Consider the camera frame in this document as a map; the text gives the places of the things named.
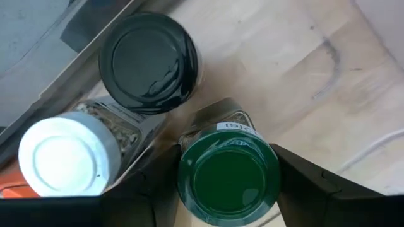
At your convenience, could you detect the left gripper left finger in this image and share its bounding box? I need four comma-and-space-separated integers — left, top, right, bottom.
103, 144, 184, 227

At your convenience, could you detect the orange label spice jar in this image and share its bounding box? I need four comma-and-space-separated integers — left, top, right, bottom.
98, 11, 203, 115

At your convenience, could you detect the white lid spice jar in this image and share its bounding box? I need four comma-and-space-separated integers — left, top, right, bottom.
18, 95, 168, 199

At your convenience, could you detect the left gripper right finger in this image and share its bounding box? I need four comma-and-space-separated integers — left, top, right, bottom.
270, 143, 343, 227

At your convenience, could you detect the green lid spice jar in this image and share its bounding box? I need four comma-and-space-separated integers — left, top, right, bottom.
175, 97, 282, 227

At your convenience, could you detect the clear plastic bin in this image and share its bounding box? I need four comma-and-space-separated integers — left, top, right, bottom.
0, 0, 404, 202

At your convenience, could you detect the orange bowl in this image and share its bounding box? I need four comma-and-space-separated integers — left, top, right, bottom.
0, 178, 40, 199

